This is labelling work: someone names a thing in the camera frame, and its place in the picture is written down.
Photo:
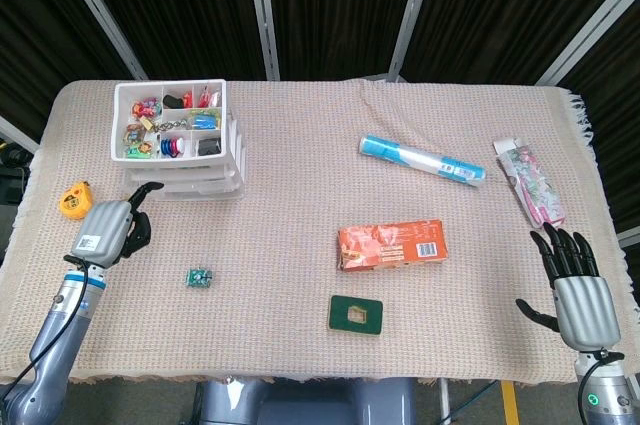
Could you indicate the blue white plastic wrap roll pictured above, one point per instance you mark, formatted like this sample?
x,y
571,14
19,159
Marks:
x,y
415,157

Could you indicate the black curtain panel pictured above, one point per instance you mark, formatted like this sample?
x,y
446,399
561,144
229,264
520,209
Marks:
x,y
340,10
40,45
190,10
620,95
500,10

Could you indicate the colourful wrapped sweets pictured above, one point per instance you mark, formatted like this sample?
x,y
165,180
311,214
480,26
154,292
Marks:
x,y
145,107
134,134

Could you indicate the white frame post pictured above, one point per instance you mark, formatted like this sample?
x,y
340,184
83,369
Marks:
x,y
414,10
590,30
262,10
15,132
98,10

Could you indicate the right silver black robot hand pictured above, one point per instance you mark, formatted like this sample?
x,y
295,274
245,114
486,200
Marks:
x,y
587,312

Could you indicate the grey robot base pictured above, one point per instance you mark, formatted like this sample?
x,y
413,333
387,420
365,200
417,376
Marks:
x,y
300,402

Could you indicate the clear plastic drawer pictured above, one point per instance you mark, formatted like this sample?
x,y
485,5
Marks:
x,y
200,181
190,171
210,194

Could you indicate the red white sachet packet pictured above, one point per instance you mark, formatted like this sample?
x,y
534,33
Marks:
x,y
206,97

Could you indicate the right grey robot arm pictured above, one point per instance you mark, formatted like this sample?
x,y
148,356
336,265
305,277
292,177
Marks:
x,y
607,390

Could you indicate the metal table leg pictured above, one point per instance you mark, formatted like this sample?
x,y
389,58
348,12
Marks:
x,y
443,405

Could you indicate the orange cardboard box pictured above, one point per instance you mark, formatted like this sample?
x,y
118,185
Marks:
x,y
390,245

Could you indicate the beige woven tablecloth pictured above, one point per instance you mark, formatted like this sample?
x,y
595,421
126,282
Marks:
x,y
300,195

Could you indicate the yellow tape measure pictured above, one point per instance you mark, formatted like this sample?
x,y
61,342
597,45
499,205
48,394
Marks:
x,y
75,202

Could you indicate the red round magnet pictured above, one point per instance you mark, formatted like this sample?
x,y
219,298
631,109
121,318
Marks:
x,y
174,147

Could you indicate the white drawer organizer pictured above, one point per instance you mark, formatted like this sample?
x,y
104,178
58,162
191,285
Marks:
x,y
165,161

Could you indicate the pink floral package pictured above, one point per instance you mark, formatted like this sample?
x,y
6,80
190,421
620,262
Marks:
x,y
530,185

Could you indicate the green rectangular card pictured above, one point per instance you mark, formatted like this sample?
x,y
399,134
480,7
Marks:
x,y
340,317

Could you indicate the white round magnet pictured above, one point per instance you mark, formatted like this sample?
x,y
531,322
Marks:
x,y
182,147

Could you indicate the blue clips green package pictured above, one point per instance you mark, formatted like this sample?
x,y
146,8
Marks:
x,y
205,121

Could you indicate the small black object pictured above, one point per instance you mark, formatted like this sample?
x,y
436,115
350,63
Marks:
x,y
172,101

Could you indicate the small green circuit board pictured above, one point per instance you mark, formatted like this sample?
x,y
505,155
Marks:
x,y
199,279

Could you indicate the blue round magnets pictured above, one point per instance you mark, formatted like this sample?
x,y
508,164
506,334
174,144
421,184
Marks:
x,y
165,147

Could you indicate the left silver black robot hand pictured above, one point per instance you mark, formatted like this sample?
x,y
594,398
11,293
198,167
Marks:
x,y
102,232

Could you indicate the green printed snack packet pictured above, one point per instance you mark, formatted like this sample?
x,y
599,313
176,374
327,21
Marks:
x,y
137,151

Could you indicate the black equipment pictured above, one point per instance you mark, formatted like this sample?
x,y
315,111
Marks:
x,y
10,157

